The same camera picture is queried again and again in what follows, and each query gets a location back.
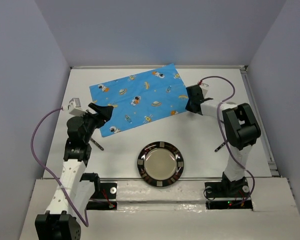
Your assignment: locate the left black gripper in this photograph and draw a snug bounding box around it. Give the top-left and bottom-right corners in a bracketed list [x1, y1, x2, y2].
[76, 103, 113, 143]

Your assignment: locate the blue space-print cloth napkin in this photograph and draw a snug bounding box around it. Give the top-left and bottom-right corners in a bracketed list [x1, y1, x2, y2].
[89, 63, 188, 137]

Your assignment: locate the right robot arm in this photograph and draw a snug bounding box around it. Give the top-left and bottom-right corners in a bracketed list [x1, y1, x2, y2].
[185, 85, 261, 201]

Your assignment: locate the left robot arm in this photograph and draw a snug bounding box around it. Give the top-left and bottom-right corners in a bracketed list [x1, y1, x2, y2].
[30, 98, 114, 240]

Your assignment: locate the black rimmed dinner plate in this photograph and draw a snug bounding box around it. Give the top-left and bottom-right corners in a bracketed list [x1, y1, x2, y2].
[136, 141, 185, 188]

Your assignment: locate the metal spoon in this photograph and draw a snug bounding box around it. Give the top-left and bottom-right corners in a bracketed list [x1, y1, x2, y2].
[90, 137, 105, 151]

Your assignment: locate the dark green mug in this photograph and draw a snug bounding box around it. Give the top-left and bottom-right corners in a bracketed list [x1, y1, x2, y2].
[227, 101, 237, 105]

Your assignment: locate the metal fork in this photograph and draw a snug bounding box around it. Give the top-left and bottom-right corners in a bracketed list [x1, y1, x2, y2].
[214, 142, 226, 153]

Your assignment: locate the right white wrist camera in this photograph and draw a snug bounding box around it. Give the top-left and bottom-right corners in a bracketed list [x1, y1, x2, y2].
[197, 80, 210, 98]

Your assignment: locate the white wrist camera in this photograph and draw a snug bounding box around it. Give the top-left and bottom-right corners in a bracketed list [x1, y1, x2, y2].
[197, 80, 210, 98]
[62, 97, 86, 117]

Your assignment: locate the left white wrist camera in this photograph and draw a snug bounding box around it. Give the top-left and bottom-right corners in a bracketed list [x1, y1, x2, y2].
[62, 97, 86, 117]

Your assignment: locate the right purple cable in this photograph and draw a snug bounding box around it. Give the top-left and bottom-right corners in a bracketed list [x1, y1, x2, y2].
[198, 75, 256, 201]

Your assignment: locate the purple cable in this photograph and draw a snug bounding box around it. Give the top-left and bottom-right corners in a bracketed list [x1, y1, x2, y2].
[30, 106, 90, 228]
[198, 75, 256, 201]

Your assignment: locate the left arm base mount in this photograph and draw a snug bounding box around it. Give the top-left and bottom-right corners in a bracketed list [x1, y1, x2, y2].
[87, 181, 118, 211]

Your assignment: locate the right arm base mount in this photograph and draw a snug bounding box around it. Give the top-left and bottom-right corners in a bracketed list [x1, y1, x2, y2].
[203, 181, 253, 211]

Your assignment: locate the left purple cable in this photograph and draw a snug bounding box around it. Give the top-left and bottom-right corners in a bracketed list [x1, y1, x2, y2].
[30, 106, 90, 228]

